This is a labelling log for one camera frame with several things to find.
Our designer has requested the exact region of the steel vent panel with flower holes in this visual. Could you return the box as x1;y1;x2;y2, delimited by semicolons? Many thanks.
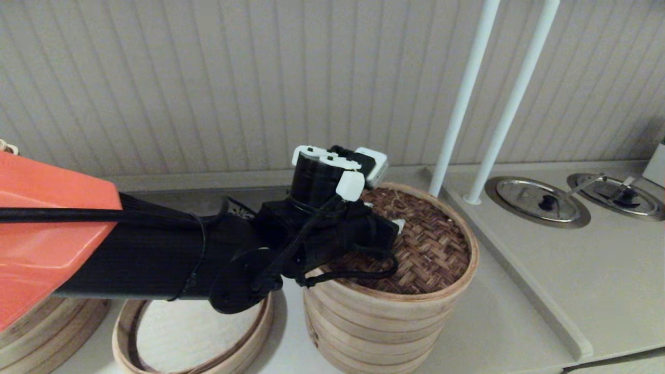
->
122;184;302;221

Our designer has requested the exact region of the white container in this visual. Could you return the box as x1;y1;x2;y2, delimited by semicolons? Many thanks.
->
642;136;665;189

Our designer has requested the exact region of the woven bamboo steamer lid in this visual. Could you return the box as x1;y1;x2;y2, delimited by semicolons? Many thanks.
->
307;182;480;303

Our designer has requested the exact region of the tall bamboo steamer basket stack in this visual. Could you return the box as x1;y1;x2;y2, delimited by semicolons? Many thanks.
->
303;283;468;374

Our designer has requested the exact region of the single bamboo steamer tray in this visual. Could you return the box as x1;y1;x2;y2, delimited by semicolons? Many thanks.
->
112;291;275;374

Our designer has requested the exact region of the round steel lid with black knob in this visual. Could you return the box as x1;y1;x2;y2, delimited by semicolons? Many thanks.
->
484;176;591;229
566;173;665;222

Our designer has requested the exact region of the wide bamboo steamer stack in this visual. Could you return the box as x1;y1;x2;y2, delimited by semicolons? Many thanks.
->
0;139;111;374

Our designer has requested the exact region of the white metal pole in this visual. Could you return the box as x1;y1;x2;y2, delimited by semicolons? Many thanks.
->
427;0;500;198
463;0;561;205

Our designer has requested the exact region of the beige mesh steamer liner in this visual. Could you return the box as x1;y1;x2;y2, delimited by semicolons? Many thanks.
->
138;299;263;372

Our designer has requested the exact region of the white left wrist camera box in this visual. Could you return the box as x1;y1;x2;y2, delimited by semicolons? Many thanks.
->
355;147;389;189

